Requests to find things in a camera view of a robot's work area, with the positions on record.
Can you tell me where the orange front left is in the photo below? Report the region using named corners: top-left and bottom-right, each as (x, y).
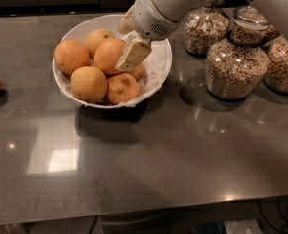
top-left (71, 66), bottom-right (107, 103)

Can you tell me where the orange front right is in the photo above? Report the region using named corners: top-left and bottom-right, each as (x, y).
top-left (106, 73), bottom-right (139, 104)

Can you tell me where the orange in bowl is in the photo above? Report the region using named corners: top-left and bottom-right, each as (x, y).
top-left (54, 39), bottom-right (90, 75)
top-left (85, 29), bottom-right (115, 58)

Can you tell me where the white paper bowl liner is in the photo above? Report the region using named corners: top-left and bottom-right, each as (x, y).
top-left (52, 31), bottom-right (172, 109)

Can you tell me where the glass jar of white cereal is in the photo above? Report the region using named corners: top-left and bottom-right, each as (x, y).
top-left (183, 6), bottom-right (230, 56)

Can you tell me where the orange left in bowl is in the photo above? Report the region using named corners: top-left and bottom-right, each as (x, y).
top-left (54, 39), bottom-right (90, 75)

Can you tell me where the orange back in bowl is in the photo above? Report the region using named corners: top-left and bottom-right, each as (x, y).
top-left (85, 29), bottom-right (115, 58)

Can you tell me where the orange top centre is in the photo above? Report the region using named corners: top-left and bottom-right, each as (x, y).
top-left (93, 38), bottom-right (125, 75)

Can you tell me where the glass jar of ring cereal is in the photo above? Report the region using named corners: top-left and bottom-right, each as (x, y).
top-left (205, 6), bottom-right (269, 100)

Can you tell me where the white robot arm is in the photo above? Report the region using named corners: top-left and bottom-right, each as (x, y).
top-left (116, 0), bottom-right (288, 71)

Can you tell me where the glass jar right cereal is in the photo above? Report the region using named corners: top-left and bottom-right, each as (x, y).
top-left (264, 25), bottom-right (288, 94)

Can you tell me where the white bowl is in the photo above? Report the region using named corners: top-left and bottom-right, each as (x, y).
top-left (52, 14), bottom-right (172, 109)

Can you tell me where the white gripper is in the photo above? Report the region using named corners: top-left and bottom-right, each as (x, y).
top-left (115, 0), bottom-right (179, 71)

